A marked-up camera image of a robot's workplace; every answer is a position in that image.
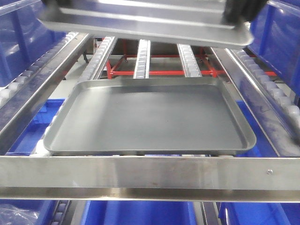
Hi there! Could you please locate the clear plastic bag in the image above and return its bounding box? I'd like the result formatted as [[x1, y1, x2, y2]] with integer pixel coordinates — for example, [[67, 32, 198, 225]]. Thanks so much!
[[0, 204, 40, 225]]

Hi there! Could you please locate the large blue plastic crate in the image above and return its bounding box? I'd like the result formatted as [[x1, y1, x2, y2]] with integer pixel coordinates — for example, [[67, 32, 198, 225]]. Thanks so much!
[[248, 0, 300, 95]]

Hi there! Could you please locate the red metal stand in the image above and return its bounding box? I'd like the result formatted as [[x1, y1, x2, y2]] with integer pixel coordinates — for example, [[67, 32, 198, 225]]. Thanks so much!
[[106, 46, 277, 79]]

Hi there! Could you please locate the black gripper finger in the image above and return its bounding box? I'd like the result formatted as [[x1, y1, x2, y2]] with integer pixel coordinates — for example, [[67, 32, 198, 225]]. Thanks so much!
[[223, 0, 267, 23]]

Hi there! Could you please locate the steel roller conveyor rack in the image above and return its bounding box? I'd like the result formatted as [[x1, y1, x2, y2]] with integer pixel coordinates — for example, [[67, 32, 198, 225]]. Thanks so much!
[[0, 31, 300, 225]]

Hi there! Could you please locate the blue crate left side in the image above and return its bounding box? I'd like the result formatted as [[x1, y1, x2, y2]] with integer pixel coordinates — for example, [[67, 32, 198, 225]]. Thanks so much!
[[0, 0, 66, 87]]

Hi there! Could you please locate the silver metal tray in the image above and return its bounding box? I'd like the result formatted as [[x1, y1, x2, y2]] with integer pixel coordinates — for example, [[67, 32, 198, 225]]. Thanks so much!
[[39, 0, 254, 49], [43, 77, 256, 156]]

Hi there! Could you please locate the blue bin under rack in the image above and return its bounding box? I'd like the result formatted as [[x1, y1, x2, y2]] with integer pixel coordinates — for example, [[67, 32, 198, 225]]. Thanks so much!
[[0, 98, 300, 225]]

